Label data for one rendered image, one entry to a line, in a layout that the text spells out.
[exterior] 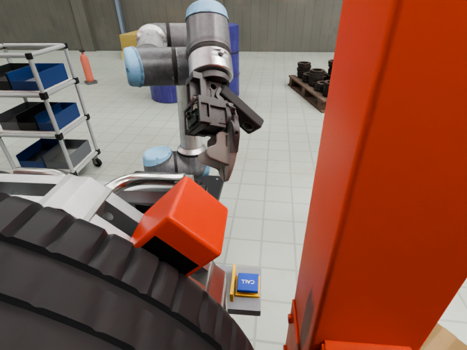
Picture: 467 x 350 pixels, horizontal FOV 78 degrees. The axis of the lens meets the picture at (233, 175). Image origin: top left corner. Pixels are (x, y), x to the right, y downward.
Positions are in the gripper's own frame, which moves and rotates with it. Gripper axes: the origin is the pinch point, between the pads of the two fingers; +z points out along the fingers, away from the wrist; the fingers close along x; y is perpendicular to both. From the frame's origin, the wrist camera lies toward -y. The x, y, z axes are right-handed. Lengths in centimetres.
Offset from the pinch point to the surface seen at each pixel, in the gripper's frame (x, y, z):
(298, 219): -96, -112, 1
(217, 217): 17.3, 12.8, 9.8
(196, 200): 17.4, 15.4, 7.9
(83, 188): 9.6, 25.7, 5.2
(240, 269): -46, -31, 22
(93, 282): 19.4, 25.6, 14.8
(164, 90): -289, -93, -192
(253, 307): -36, -28, 33
